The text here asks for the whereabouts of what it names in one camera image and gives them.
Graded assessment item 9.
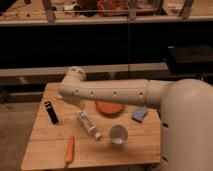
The white tube bottle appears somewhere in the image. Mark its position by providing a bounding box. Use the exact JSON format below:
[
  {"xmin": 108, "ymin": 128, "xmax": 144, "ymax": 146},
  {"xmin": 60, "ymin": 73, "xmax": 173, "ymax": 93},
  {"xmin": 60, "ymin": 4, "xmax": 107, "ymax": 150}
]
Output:
[{"xmin": 76, "ymin": 110, "xmax": 101, "ymax": 141}]

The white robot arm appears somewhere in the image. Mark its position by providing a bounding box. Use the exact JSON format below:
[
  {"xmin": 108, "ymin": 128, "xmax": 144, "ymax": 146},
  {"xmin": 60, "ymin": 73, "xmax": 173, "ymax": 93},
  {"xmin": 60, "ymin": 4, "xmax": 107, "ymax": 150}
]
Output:
[{"xmin": 59, "ymin": 67, "xmax": 213, "ymax": 171}]

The wooden table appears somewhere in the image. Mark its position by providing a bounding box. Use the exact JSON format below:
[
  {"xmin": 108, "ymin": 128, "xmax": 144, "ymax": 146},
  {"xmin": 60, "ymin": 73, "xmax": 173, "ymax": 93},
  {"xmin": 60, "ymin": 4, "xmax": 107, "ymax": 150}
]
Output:
[{"xmin": 22, "ymin": 83, "xmax": 160, "ymax": 171}]

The orange carrot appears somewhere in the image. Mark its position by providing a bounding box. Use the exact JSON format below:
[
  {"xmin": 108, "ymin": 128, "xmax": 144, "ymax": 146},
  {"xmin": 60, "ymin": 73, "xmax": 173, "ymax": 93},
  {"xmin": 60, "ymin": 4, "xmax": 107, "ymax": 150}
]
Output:
[{"xmin": 65, "ymin": 136, "xmax": 75, "ymax": 163}]

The black box on shelf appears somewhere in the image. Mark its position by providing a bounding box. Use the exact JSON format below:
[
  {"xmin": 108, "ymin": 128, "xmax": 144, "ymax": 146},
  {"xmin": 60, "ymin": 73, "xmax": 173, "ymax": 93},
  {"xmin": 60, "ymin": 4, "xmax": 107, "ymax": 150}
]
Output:
[{"xmin": 165, "ymin": 45, "xmax": 213, "ymax": 74}]

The blue sponge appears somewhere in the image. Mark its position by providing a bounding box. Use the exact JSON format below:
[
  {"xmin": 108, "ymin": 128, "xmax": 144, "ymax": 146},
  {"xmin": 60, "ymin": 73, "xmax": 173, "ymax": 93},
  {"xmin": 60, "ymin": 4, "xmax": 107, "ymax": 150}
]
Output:
[{"xmin": 131, "ymin": 107, "xmax": 148, "ymax": 122}]

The black rectangular eraser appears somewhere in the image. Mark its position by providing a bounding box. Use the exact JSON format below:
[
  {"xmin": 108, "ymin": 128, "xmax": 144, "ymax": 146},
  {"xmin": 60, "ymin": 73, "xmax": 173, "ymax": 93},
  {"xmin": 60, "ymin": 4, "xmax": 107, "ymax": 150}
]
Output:
[{"xmin": 44, "ymin": 101, "xmax": 59, "ymax": 124}]

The orange bowl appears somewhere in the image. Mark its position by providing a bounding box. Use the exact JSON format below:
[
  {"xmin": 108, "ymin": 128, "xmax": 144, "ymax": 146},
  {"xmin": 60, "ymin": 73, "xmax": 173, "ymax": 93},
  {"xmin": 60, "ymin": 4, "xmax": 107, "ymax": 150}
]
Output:
[{"xmin": 95, "ymin": 101, "xmax": 124, "ymax": 116}]

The white cup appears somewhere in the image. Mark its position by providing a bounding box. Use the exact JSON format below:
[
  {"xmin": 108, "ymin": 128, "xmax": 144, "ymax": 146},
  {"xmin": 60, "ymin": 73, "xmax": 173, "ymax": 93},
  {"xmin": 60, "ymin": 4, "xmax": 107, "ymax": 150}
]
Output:
[{"xmin": 109, "ymin": 125, "xmax": 128, "ymax": 145}]

